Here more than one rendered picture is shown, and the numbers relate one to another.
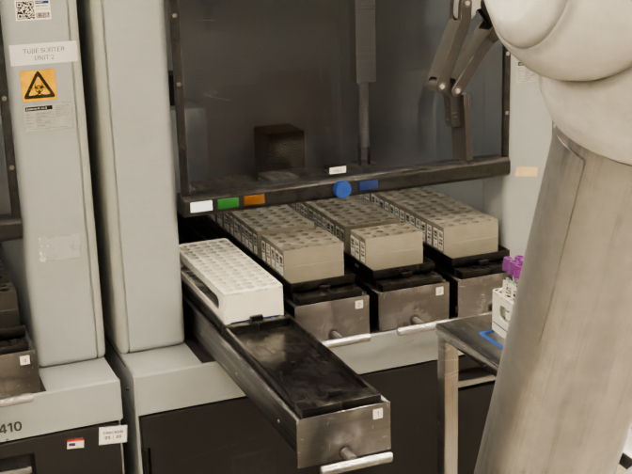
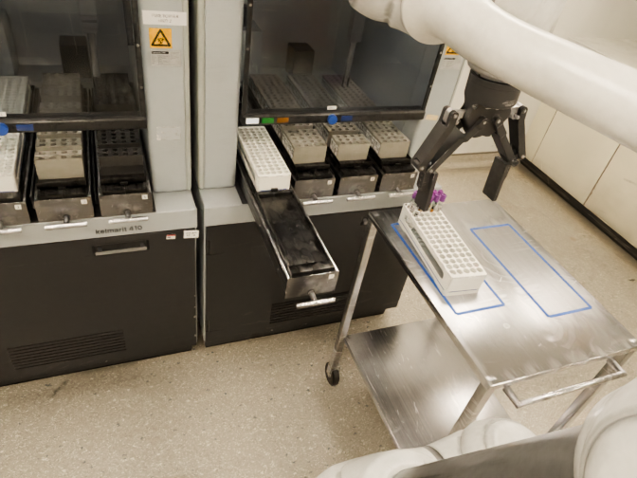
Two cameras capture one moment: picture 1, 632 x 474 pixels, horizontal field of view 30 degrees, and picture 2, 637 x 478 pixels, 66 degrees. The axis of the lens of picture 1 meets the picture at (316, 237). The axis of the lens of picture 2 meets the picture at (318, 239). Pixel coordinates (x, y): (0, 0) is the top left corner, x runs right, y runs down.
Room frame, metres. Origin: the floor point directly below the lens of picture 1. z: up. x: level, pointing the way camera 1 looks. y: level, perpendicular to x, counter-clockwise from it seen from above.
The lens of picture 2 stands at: (0.55, 0.06, 1.62)
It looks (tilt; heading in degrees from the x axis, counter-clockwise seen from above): 39 degrees down; 354
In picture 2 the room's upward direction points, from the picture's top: 11 degrees clockwise
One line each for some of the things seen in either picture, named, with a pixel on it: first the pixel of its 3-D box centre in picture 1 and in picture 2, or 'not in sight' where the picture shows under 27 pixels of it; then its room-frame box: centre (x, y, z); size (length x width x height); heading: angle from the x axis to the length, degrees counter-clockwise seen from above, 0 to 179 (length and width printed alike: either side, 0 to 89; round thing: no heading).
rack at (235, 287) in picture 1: (226, 281); (261, 157); (1.89, 0.15, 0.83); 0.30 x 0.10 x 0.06; 22
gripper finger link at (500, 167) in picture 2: not in sight; (495, 178); (1.26, -0.28, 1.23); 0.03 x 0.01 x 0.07; 22
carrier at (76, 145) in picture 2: not in sight; (60, 154); (1.73, 0.69, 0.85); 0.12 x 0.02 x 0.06; 111
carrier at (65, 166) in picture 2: not in sight; (60, 167); (1.67, 0.66, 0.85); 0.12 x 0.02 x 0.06; 113
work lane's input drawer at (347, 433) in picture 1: (262, 347); (275, 206); (1.72, 0.09, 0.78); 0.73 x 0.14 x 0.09; 22
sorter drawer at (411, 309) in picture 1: (340, 252); (323, 135); (2.20, -0.05, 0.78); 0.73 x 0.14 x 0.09; 22
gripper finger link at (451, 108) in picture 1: (444, 102); (420, 174); (1.20, -0.14, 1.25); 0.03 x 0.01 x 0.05; 112
